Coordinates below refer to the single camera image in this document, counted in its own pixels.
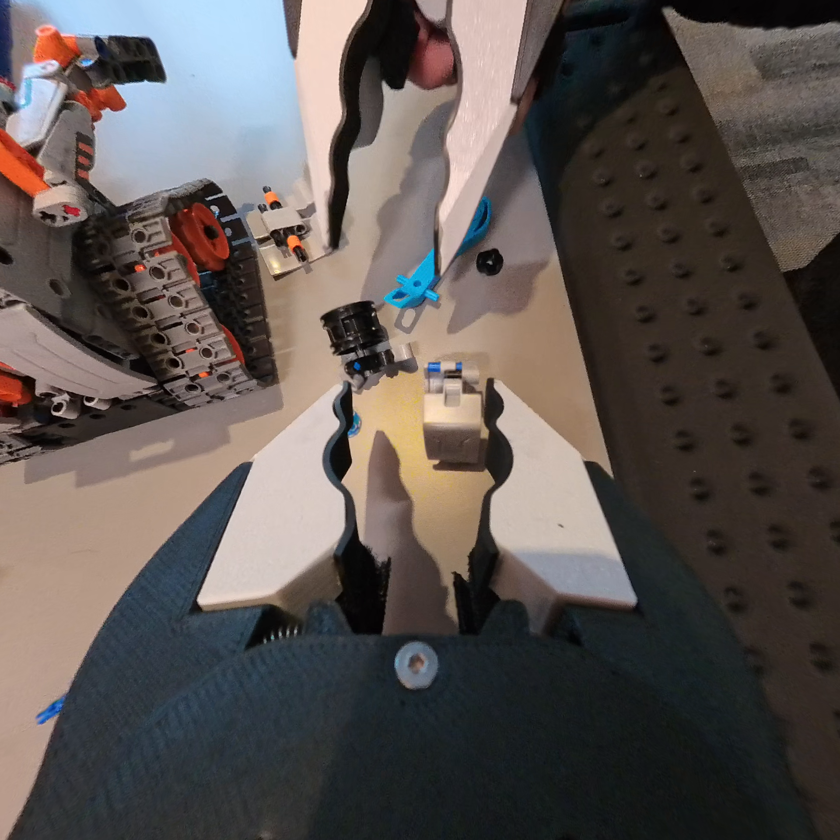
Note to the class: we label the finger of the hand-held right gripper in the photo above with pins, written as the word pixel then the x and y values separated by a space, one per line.
pixel 319 79
pixel 499 66

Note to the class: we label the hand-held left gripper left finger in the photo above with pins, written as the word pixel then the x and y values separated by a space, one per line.
pixel 282 525

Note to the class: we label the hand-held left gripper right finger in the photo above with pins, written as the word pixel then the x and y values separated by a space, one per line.
pixel 565 525

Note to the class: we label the grey building brick block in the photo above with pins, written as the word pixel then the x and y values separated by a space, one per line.
pixel 454 427

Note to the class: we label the small black wheel assembly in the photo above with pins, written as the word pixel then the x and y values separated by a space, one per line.
pixel 355 335

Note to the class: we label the blue plastic separator tool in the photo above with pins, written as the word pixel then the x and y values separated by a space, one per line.
pixel 423 280

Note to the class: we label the person's right hand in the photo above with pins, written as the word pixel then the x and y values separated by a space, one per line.
pixel 431 59

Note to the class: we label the blue round stud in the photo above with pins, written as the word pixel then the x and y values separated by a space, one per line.
pixel 352 420

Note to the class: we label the small grey orange connector assembly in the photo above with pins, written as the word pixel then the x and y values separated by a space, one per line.
pixel 282 234

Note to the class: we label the small black nut piece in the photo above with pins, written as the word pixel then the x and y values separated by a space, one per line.
pixel 490 259

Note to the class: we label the black perforated board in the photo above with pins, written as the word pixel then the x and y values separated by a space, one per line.
pixel 683 328

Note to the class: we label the grey orange tracked toy robot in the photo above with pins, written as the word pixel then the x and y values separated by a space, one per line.
pixel 118 302

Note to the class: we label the small blue pin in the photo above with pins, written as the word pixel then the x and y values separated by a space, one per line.
pixel 49 713

